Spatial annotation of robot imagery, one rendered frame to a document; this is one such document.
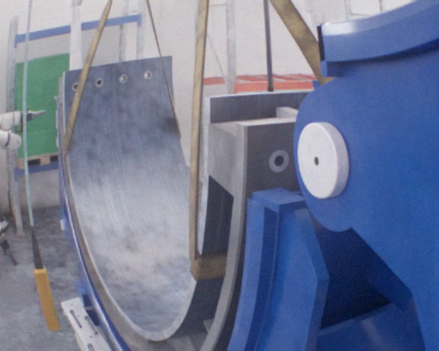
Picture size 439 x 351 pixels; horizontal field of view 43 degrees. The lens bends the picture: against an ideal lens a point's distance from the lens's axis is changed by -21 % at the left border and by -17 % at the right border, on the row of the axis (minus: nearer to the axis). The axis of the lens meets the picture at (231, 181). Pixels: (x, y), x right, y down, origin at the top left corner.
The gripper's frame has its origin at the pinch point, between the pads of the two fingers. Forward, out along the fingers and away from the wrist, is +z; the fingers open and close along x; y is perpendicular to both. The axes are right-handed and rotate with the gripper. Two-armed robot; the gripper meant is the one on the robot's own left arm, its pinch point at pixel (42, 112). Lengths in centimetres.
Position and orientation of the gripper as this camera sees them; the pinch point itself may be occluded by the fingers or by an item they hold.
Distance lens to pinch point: 362.2
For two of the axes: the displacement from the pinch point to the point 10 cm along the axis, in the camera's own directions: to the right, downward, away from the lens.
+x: -4.4, -2.1, 8.7
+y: -0.2, -9.7, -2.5
